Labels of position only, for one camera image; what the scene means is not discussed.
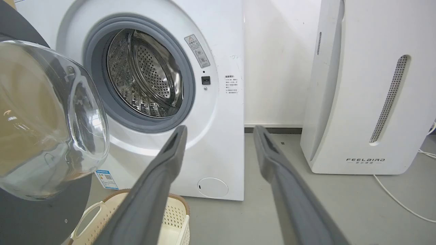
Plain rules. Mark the blue energy label sticker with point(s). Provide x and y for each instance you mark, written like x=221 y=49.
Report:
x=107 y=179

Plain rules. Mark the white front-load washing machine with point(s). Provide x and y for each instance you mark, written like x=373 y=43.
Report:
x=218 y=112

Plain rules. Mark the stainless steel perforated drum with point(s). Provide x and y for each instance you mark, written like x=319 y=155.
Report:
x=144 y=73

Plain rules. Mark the grey rubber door gasket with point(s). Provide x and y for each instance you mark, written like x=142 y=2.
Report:
x=143 y=73

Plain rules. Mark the cream plastic laundry basket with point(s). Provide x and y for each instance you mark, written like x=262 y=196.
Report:
x=173 y=221

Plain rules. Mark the washing machine door glass bowl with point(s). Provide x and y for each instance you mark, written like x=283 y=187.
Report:
x=44 y=129

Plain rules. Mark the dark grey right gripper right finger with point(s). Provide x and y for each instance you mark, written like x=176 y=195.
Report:
x=293 y=200

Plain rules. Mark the white Feelbird air purifier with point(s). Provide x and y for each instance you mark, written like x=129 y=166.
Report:
x=368 y=88

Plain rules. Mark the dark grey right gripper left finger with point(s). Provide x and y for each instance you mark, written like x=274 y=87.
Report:
x=150 y=194

